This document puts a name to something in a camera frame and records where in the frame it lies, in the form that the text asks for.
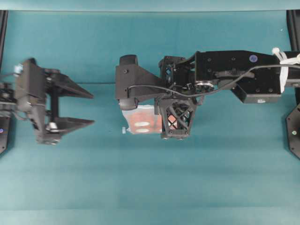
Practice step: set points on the clear plastic zip bag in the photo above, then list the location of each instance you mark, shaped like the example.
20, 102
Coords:
140, 108

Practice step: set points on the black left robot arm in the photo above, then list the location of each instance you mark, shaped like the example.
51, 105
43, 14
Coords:
8, 102

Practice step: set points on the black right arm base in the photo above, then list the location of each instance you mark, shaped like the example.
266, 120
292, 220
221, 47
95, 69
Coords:
293, 131

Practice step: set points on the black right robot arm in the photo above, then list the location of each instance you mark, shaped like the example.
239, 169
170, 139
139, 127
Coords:
252, 77

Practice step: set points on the black frame post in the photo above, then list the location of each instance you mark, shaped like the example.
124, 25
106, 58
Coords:
293, 24
3, 27

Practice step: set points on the orange tape roll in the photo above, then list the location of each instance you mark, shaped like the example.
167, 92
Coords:
141, 117
141, 127
157, 124

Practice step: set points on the black left frame post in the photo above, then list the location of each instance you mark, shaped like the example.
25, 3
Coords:
3, 27

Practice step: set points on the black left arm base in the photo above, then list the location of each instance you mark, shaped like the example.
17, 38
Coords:
4, 132

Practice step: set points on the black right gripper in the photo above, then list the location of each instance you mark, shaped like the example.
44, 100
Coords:
177, 111

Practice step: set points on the white cable tie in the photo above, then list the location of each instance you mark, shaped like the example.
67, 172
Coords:
284, 60

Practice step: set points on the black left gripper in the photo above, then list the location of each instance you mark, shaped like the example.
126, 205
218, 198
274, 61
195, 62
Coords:
30, 85

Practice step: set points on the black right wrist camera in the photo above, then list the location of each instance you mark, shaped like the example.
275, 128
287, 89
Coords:
131, 81

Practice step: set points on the black right frame post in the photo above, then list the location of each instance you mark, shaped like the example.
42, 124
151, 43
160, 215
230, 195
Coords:
293, 24

